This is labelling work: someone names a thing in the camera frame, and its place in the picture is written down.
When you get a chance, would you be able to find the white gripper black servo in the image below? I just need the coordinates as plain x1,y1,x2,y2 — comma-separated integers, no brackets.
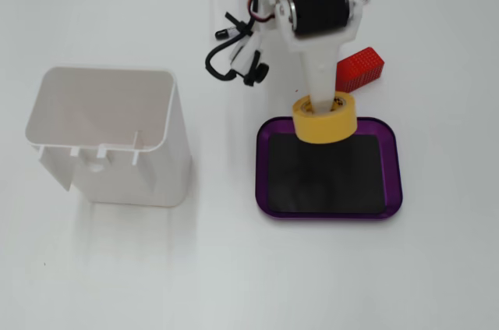
271,0,365,115

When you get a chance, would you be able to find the yellow tape roll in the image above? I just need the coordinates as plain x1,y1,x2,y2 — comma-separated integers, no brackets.
292,91,358,145

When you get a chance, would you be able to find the white plastic open box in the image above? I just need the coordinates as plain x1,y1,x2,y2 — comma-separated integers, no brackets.
24,66,193,208

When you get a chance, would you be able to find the red studded block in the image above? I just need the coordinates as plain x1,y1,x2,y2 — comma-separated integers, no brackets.
335,46,387,94

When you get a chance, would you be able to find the black tray mat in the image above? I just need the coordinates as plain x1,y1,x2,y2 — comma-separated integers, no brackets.
266,133,387,215

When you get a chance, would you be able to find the clear black ballpoint pen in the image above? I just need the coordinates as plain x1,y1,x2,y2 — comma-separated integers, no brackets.
214,0,372,41

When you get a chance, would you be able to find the purple metal tray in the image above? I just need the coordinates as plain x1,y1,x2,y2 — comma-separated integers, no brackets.
255,115,404,222

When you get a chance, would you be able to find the black cable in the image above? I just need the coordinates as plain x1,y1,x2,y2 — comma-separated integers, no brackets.
203,0,260,82

